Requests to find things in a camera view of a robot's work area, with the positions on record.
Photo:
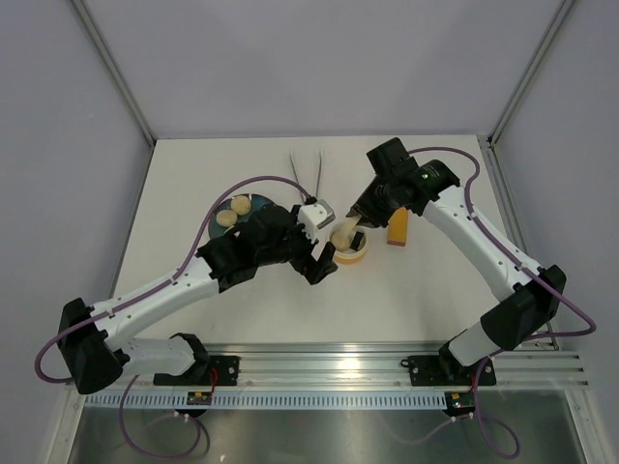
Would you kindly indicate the metal serving tongs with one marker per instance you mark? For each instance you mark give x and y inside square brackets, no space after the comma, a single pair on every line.
[307,172]

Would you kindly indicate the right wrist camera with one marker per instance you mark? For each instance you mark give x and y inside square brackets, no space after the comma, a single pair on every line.
[388,159]

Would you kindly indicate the steamed bun swirl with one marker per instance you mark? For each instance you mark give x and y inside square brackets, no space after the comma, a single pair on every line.
[340,241]

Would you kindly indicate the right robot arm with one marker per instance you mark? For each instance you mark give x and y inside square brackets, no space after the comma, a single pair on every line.
[526,294]

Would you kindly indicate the white slotted cable duct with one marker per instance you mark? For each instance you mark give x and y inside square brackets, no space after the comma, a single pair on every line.
[271,400]

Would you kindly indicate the aluminium frame rail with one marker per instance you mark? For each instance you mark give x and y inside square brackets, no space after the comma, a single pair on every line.
[376,366]

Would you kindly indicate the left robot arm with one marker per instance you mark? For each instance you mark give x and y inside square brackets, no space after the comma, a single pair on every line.
[100,343]

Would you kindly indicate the yellow rectangular cutlery case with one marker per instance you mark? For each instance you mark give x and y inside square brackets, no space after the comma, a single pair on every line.
[397,230]

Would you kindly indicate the sushi roll cucumber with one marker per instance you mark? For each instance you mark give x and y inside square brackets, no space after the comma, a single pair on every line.
[358,241]

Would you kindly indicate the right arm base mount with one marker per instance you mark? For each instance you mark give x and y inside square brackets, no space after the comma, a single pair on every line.
[443,370]

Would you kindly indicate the plain steamed bun left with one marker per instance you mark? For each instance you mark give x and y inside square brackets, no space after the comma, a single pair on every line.
[226,218]

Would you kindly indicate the blue ceramic plate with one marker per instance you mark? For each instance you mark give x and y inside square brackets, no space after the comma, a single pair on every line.
[257,202]

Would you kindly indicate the cream round lid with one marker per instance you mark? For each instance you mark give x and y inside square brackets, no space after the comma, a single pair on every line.
[348,227]

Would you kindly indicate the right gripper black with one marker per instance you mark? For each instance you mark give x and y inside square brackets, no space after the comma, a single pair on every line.
[370,215]

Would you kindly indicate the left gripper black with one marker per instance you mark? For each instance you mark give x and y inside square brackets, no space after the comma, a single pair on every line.
[324,265]

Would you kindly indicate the yellow round lunch box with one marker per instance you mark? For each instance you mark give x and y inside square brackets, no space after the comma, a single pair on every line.
[350,256]

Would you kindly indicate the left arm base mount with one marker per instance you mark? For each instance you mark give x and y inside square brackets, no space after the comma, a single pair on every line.
[206,370]

